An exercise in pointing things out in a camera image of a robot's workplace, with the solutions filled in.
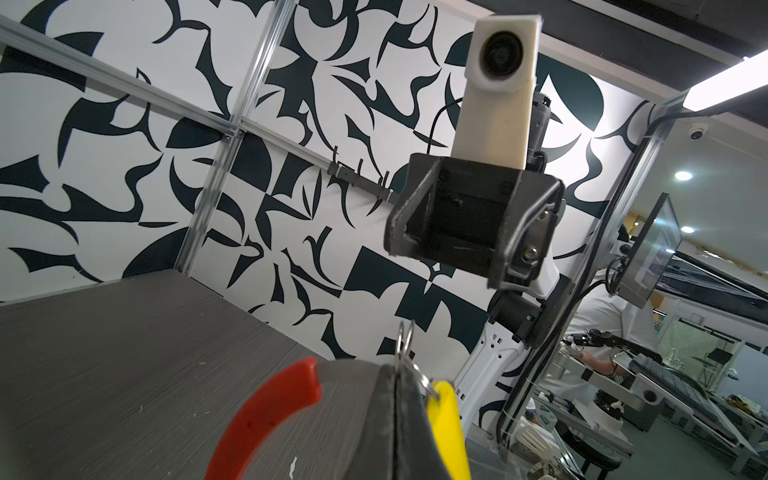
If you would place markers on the red key cap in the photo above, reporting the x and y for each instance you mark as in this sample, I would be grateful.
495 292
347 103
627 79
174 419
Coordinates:
289 391

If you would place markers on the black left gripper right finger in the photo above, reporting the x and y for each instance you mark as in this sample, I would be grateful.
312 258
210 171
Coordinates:
416 455

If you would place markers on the computer monitor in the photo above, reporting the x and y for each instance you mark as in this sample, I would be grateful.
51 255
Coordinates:
650 254

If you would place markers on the person in white shirt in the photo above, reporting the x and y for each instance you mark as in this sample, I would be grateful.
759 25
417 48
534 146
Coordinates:
617 324

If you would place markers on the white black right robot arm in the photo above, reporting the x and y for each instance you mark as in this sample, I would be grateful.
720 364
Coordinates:
518 321

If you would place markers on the black wall hook rail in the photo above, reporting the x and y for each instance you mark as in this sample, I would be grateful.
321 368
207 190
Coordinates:
378 189

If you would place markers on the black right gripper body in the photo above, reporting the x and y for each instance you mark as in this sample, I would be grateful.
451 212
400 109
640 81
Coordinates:
470 200

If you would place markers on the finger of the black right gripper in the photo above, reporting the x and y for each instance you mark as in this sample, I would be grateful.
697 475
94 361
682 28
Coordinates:
521 259
406 229

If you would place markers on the aluminium frame corner post right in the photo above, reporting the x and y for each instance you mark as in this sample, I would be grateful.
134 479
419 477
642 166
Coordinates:
232 139

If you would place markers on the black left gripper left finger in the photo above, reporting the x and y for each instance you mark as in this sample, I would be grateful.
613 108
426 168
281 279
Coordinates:
375 456

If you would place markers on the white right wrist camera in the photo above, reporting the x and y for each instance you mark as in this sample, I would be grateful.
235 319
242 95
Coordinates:
494 121

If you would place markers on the ceiling light strip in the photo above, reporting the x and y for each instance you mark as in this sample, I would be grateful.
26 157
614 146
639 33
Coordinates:
740 79

